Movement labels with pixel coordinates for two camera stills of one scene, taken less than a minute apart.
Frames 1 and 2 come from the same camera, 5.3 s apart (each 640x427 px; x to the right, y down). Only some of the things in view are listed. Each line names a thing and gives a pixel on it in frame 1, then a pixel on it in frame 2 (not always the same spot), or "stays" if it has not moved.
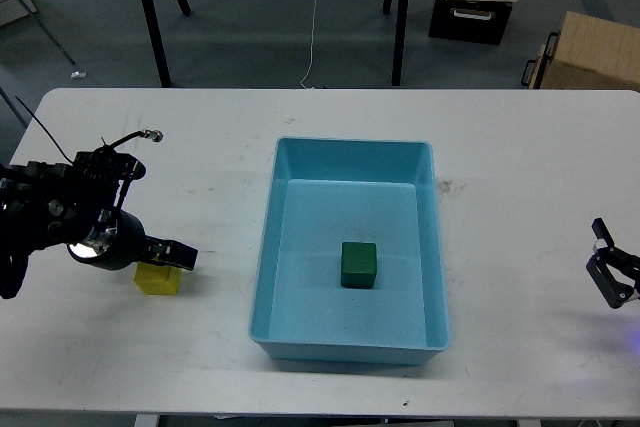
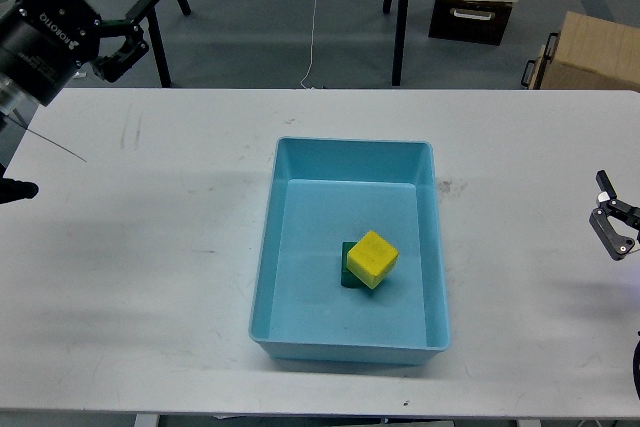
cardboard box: (594, 54) stays
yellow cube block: (157, 280) to (371, 259)
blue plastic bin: (350, 267) stays
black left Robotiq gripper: (119, 240) to (49, 30)
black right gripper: (615, 292) to (617, 245)
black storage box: (482, 22) stays
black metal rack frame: (540, 68) stays
